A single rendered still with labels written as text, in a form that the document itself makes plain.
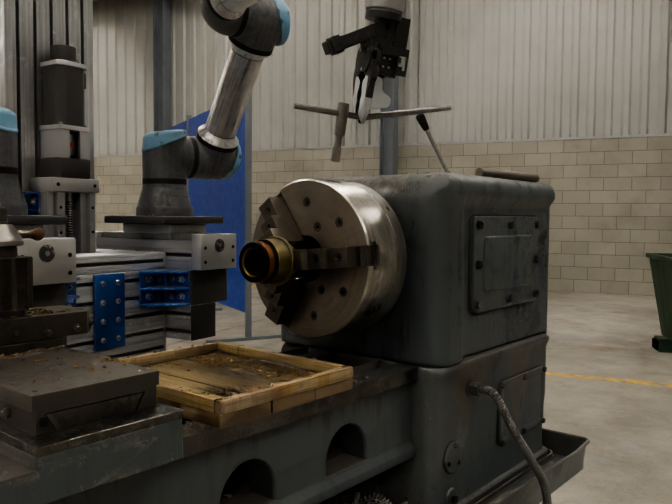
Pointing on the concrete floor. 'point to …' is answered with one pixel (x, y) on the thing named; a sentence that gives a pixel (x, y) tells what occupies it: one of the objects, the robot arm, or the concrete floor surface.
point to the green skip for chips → (661, 264)
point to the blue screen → (232, 214)
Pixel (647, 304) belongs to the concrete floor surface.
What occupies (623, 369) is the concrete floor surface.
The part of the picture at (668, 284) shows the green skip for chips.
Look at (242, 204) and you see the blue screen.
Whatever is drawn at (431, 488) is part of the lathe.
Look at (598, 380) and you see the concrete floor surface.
